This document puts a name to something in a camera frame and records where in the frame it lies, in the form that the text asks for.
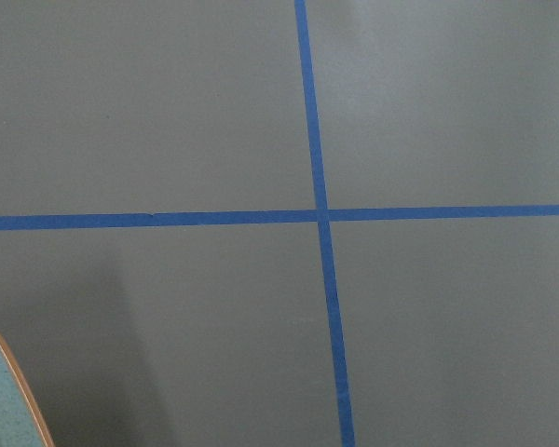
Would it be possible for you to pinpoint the grey square plate orange rim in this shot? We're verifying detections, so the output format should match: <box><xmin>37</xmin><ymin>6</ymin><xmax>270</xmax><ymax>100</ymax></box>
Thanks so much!
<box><xmin>0</xmin><ymin>335</ymin><xmax>54</xmax><ymax>446</ymax></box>

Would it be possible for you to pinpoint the brown paper table cover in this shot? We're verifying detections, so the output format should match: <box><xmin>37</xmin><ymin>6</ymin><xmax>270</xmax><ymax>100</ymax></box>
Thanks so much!
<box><xmin>0</xmin><ymin>1</ymin><xmax>559</xmax><ymax>446</ymax></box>

